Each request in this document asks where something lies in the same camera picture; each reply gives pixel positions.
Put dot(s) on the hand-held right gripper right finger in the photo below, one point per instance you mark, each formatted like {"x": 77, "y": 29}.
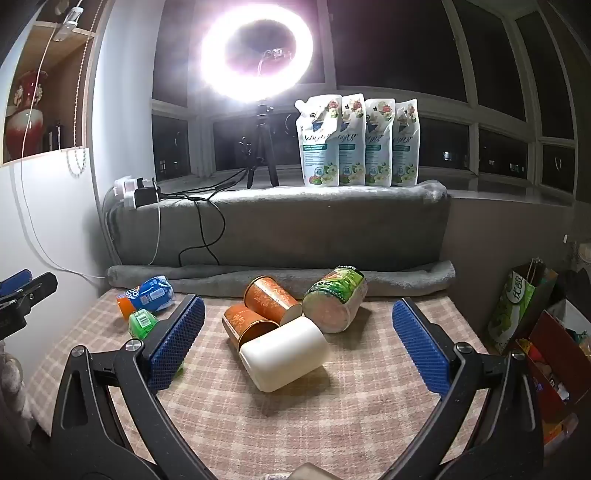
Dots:
{"x": 422, "y": 355}

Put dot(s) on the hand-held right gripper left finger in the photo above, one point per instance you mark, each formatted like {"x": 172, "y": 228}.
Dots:
{"x": 178, "y": 344}

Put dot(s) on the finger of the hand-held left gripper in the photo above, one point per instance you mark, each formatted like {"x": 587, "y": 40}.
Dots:
{"x": 39, "y": 288}
{"x": 14, "y": 281}

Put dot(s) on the white plastic cup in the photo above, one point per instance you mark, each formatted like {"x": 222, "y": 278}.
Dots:
{"x": 284, "y": 353}

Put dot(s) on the orange patterned paper cup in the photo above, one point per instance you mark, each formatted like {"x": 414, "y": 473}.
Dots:
{"x": 242, "y": 321}
{"x": 270, "y": 295}

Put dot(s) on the green printed paper cup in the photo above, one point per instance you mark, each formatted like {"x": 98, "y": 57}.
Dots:
{"x": 337, "y": 295}

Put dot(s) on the small green packet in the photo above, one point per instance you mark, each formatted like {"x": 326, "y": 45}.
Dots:
{"x": 143, "y": 324}

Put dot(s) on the blue snack packet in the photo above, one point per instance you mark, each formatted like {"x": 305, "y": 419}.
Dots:
{"x": 154, "y": 291}

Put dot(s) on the orange snack packet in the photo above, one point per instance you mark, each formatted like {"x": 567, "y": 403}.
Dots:
{"x": 124, "y": 304}

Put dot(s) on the rolled grey blanket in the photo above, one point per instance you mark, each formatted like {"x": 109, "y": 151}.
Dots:
{"x": 207, "y": 277}

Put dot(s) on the green paper bag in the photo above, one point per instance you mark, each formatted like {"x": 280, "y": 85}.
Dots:
{"x": 519, "y": 304}

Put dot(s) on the red cardboard box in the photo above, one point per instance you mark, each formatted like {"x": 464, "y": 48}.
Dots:
{"x": 551, "y": 341}

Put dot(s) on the white power strip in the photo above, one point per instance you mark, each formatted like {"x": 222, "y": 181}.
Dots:
{"x": 123, "y": 189}

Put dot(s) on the black power adapter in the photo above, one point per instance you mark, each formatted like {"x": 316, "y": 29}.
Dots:
{"x": 147, "y": 196}

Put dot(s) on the plaid table cloth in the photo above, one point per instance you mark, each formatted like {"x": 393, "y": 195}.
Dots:
{"x": 295, "y": 429}

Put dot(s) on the red white vase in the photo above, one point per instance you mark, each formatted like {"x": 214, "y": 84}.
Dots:
{"x": 25, "y": 120}

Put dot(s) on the white floral detergent pouch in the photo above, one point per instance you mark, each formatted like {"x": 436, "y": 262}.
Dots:
{"x": 405, "y": 147}
{"x": 353, "y": 147}
{"x": 379, "y": 147}
{"x": 318, "y": 143}

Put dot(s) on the wooden shelf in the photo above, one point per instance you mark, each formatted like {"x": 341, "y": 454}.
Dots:
{"x": 69, "y": 69}

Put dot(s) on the black tripod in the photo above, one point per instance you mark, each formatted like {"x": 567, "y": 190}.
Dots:
{"x": 262, "y": 138}

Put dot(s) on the white clip device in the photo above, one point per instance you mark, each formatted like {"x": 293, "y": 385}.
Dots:
{"x": 69, "y": 22}

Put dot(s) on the window frame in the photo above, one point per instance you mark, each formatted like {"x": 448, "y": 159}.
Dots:
{"x": 471, "y": 110}

